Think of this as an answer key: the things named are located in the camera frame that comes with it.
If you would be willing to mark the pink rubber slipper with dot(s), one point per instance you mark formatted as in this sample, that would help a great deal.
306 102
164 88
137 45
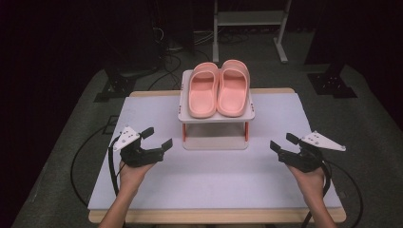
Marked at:
202 91
233 90

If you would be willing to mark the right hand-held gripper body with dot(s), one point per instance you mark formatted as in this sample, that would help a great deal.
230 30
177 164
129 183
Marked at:
302 160

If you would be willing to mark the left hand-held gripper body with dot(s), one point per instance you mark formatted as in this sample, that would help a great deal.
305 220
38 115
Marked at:
139 156

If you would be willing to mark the white metal stand frame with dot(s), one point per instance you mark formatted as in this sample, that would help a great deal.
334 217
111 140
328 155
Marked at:
247 17

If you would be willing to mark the white two-tier shoe rack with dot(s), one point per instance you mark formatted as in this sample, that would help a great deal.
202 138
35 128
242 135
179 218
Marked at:
215 141

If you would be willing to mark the person's left hand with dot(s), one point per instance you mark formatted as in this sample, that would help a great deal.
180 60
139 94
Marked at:
133 179

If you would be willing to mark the black stand with base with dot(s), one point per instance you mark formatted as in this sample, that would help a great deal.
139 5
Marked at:
331 84
117 85

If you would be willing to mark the person's right hand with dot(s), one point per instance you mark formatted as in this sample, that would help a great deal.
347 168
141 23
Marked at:
309 183

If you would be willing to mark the white table mat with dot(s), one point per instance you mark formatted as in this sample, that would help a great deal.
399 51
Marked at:
209 180

